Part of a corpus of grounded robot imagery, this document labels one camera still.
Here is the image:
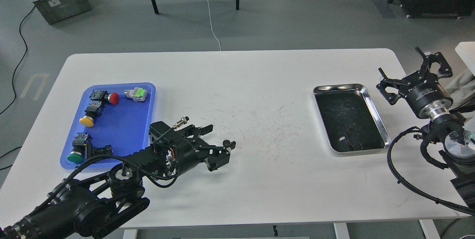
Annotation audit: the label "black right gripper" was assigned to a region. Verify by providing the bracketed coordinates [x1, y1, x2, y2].
[376, 46, 454, 120]

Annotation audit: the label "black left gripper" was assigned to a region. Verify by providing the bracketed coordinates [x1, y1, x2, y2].
[166, 124, 236, 175]

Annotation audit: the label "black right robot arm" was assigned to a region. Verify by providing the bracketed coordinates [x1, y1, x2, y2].
[376, 47, 475, 216]

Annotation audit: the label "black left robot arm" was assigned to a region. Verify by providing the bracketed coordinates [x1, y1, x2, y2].
[1, 116, 236, 239]

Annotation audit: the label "silver metal tray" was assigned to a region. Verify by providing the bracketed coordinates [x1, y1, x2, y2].
[313, 84, 392, 156]

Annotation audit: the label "blue plastic tray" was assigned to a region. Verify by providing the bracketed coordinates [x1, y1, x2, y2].
[59, 83, 156, 170]

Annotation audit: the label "green grey switch part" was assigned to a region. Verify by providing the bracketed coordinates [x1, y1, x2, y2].
[124, 87, 148, 102]

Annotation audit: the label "red push button switch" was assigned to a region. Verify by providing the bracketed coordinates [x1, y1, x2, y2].
[89, 90, 120, 105]

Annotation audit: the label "yellow push button switch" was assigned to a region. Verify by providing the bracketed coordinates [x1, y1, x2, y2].
[79, 101, 105, 127]

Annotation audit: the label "green push button switch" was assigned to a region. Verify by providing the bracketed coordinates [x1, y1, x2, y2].
[67, 133, 113, 164]

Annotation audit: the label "white cable on floor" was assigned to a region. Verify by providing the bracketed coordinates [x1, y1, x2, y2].
[170, 0, 233, 51]

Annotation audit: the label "black cable on floor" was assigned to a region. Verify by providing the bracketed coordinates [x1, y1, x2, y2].
[0, 5, 36, 114]

